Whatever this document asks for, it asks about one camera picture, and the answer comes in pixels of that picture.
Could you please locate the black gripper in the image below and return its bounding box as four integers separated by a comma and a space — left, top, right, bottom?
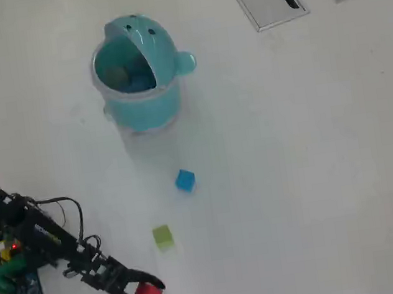
78, 247, 167, 294

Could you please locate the green lego block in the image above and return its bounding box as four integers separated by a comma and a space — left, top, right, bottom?
151, 224, 177, 254

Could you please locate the blue lego block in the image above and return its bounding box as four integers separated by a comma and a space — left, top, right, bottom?
173, 167, 198, 196

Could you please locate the teal whale-shaped bin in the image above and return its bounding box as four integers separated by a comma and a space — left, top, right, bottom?
83, 6, 205, 139

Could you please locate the green table clamp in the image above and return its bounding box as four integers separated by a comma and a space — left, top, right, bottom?
0, 255, 32, 294

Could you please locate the blue crumpled wad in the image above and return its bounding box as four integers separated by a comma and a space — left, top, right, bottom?
127, 63, 157, 93

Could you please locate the grey crumpled wad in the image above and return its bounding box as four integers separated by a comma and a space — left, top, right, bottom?
104, 64, 132, 91

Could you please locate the black servo cable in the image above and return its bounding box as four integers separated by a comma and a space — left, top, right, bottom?
25, 192, 104, 270

